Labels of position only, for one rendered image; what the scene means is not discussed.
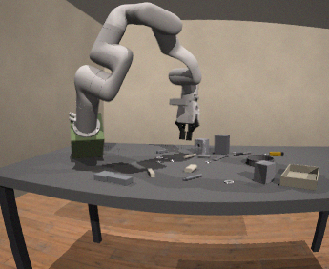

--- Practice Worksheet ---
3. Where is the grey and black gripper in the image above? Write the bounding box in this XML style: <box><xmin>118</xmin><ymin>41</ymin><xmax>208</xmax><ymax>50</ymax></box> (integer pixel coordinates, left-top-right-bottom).
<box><xmin>175</xmin><ymin>100</ymin><xmax>199</xmax><ymax>140</ymax></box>

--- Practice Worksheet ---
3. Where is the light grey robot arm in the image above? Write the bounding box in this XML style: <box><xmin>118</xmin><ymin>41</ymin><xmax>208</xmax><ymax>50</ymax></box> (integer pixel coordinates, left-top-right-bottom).
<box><xmin>69</xmin><ymin>2</ymin><xmax>201</xmax><ymax>137</ymax></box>

